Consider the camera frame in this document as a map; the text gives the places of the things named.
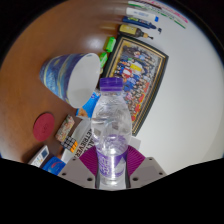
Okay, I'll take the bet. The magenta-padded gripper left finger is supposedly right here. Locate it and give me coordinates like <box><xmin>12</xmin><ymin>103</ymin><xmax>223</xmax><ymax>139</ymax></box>
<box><xmin>58</xmin><ymin>145</ymin><xmax>100</xmax><ymax>189</ymax></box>

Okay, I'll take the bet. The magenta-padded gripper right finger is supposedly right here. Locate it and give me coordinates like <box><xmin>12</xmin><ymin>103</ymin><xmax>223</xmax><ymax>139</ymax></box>
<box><xmin>125</xmin><ymin>145</ymin><xmax>167</xmax><ymax>189</ymax></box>

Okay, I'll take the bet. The clear purple-capped water bottle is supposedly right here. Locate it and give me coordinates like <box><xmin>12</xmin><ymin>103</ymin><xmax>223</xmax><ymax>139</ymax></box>
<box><xmin>90</xmin><ymin>77</ymin><xmax>133</xmax><ymax>188</ymax></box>

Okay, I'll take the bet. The white paper gift bag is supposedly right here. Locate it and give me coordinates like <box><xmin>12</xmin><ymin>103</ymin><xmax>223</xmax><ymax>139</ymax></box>
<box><xmin>59</xmin><ymin>118</ymin><xmax>142</xmax><ymax>164</ymax></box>

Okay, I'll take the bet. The colourful puzzle cube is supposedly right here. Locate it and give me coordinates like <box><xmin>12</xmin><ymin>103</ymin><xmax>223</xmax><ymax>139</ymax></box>
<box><xmin>60</xmin><ymin>134</ymin><xmax>79</xmax><ymax>154</ymax></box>

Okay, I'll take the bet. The white remote control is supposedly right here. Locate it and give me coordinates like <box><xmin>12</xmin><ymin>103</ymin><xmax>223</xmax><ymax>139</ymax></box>
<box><xmin>27</xmin><ymin>145</ymin><xmax>51</xmax><ymax>168</ymax></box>

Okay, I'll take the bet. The patterned snack packet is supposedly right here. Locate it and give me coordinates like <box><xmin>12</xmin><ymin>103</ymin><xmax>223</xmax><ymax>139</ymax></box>
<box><xmin>54</xmin><ymin>114</ymin><xmax>76</xmax><ymax>143</ymax></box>

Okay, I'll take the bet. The flat round red coaster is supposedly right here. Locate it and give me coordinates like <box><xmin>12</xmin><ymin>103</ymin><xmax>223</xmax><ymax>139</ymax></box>
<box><xmin>32</xmin><ymin>112</ymin><xmax>56</xmax><ymax>142</ymax></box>

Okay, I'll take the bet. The framed group photo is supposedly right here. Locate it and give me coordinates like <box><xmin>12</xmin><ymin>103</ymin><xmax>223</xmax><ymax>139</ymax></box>
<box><xmin>101</xmin><ymin>34</ymin><xmax>169</xmax><ymax>137</ymax></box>

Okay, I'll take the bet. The blue patterned paper cup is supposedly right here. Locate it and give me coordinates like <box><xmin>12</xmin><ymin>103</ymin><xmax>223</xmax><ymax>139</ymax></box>
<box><xmin>39</xmin><ymin>52</ymin><xmax>102</xmax><ymax>109</ymax></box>

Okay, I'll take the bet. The amber pump bottle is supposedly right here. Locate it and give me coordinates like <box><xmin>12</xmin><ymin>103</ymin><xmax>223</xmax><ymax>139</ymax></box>
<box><xmin>118</xmin><ymin>23</ymin><xmax>154</xmax><ymax>40</ymax></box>

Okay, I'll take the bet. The white lotion bottle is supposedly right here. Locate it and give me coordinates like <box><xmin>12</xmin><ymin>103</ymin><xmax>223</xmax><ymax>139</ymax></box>
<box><xmin>125</xmin><ymin>7</ymin><xmax>160</xmax><ymax>23</ymax></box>

